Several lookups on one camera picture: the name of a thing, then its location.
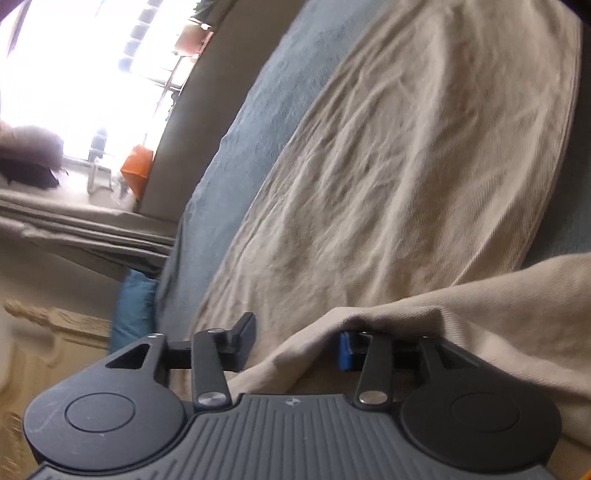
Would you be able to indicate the ornate cream headboard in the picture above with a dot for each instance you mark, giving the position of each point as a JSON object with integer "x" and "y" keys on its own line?
{"x": 51, "y": 350}

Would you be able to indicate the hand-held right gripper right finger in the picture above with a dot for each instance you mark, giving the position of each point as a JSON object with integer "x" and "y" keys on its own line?
{"x": 344, "y": 350}

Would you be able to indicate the orange bag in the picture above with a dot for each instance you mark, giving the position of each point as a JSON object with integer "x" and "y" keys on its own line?
{"x": 137, "y": 168}

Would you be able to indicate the beige pants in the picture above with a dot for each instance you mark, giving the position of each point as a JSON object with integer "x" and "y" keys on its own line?
{"x": 415, "y": 161}

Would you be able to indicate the teal duvet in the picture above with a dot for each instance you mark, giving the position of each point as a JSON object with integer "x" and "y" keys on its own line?
{"x": 134, "y": 314}

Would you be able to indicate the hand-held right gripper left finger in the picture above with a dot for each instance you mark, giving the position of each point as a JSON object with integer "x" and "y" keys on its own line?
{"x": 242, "y": 341}

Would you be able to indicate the pink pot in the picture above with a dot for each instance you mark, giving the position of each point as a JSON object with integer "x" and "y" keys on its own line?
{"x": 191, "y": 39}

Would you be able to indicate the grey curtain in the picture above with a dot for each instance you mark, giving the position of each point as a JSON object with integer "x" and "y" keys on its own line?
{"x": 83, "y": 230}

